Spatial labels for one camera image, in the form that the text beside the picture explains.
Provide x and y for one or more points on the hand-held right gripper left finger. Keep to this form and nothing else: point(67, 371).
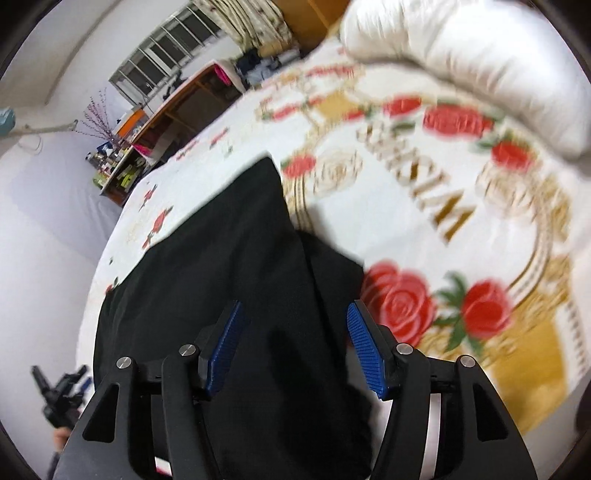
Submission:
point(226, 346)

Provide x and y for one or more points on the barred window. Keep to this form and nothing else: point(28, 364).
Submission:
point(152, 50)

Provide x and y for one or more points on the patterned cream curtain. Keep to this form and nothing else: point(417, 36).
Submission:
point(244, 21)

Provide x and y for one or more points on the cluttered wooden shelf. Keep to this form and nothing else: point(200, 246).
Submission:
point(117, 177)

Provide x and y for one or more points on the black jacket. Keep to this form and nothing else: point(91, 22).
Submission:
point(240, 258)

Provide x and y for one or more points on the wooden wardrobe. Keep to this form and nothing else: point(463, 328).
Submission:
point(304, 9)

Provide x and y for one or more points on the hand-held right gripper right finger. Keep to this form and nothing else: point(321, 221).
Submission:
point(367, 346)

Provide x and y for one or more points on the white wall pipe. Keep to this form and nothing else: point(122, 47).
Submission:
point(46, 128)

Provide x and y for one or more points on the pink blossom branches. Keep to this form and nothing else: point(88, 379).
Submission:
point(98, 117)

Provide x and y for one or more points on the pile of dark clothes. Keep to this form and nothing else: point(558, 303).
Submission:
point(265, 64)

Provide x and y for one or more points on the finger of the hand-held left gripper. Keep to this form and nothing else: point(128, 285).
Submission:
point(83, 384)

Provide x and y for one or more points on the white puffy duvet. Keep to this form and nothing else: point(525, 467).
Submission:
point(461, 50)

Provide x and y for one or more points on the wooden folding table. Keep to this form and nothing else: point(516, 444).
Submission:
point(184, 90)

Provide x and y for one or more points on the orange and white box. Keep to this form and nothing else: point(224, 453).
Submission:
point(130, 121)

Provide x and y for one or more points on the floral rose bedsheet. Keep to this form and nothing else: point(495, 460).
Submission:
point(415, 221)

